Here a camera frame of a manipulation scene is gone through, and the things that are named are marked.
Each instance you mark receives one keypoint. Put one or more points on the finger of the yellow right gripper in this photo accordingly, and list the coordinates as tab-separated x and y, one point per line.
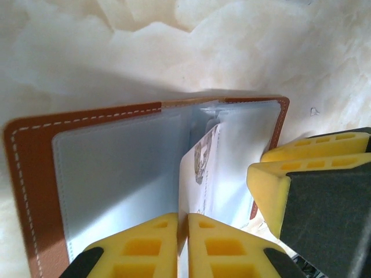
278	153
324	208

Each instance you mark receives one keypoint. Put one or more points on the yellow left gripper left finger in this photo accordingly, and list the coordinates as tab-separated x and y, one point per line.
139	249

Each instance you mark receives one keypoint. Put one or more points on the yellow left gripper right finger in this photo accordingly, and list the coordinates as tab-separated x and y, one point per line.
223	252

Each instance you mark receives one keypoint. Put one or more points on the white printed credit card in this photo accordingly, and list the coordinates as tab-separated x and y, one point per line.
191	188

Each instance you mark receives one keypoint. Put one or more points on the brown leather card holder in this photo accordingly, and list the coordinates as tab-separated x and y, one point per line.
34	173

